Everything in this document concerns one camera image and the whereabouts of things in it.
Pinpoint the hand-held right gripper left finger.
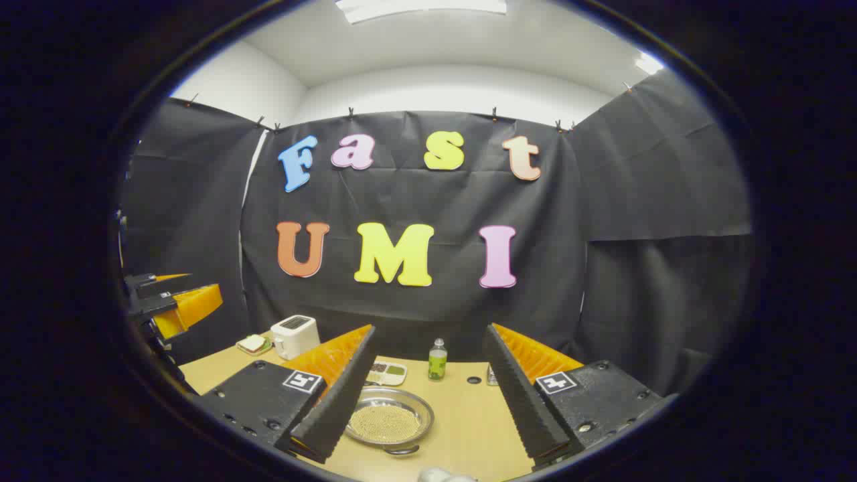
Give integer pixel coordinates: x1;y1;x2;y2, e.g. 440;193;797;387
199;325;377;465

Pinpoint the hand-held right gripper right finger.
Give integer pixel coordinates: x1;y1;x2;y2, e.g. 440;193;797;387
482;323;664;468

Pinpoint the stainless steel pot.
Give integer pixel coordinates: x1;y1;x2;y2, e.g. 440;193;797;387
345;386;435;457

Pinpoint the pile of yellow soybeans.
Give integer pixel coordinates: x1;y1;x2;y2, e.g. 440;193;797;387
350;404;422;444

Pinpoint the white divided dish with beans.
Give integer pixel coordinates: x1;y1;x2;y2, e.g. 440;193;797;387
365;361;408;387

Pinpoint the green plate with sandwich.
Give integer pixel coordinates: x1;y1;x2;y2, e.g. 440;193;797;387
236;333;273;356

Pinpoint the white toaster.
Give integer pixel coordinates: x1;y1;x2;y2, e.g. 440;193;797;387
271;315;321;361

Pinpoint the green label plastic bottle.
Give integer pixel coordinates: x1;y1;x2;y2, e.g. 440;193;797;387
428;338;448;382

